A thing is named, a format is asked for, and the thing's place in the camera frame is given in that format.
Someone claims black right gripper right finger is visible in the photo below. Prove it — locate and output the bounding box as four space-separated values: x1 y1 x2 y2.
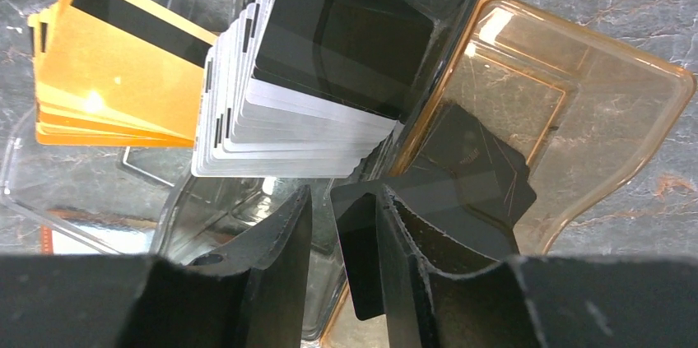
376 187 697 347

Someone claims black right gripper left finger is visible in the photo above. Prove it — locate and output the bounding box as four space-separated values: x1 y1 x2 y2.
1 186 313 347

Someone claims black VIP credit card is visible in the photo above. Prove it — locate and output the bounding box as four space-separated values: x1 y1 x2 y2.
330 103 537 321

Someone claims brown leather card holder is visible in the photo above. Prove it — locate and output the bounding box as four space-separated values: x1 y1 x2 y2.
40 209 157 255

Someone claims gold credit card stack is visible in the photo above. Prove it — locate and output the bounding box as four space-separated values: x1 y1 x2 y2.
34 0 217 148

